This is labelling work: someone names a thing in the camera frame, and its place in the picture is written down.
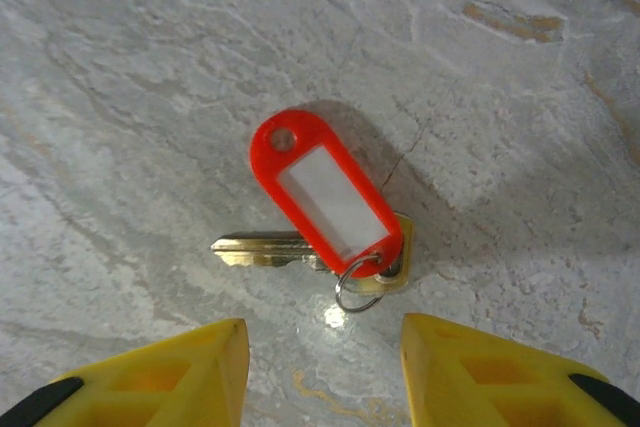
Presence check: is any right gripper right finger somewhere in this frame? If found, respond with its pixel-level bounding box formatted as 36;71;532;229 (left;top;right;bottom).
402;312;640;427

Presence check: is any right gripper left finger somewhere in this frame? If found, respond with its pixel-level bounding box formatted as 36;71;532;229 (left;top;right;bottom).
0;317;251;427

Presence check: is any brass key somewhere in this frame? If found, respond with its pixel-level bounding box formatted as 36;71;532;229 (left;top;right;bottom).
209;214;416;296

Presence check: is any small silver split ring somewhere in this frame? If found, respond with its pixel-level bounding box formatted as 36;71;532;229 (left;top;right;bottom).
333;252;389;314

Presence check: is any red plastic key tag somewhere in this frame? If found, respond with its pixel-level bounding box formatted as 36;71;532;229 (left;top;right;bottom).
248;107;405;279

